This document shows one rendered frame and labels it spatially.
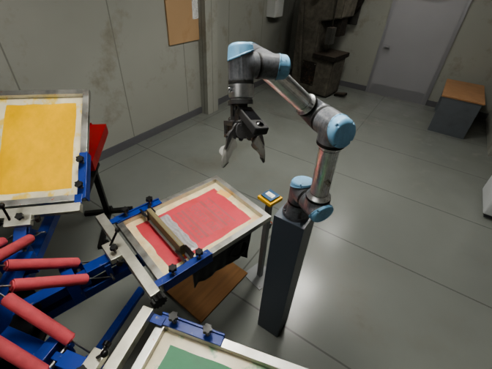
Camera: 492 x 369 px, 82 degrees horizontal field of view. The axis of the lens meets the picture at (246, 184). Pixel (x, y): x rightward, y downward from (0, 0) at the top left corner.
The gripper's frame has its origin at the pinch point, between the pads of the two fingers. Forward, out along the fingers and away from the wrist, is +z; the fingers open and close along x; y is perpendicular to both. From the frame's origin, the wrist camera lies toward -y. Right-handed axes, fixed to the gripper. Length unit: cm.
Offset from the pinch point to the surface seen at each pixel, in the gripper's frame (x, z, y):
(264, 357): -10, 82, 3
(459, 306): -225, 152, 11
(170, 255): 6, 62, 71
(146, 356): 32, 80, 27
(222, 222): -30, 53, 80
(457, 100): -532, -28, 172
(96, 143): 29, 8, 178
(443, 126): -539, 16, 190
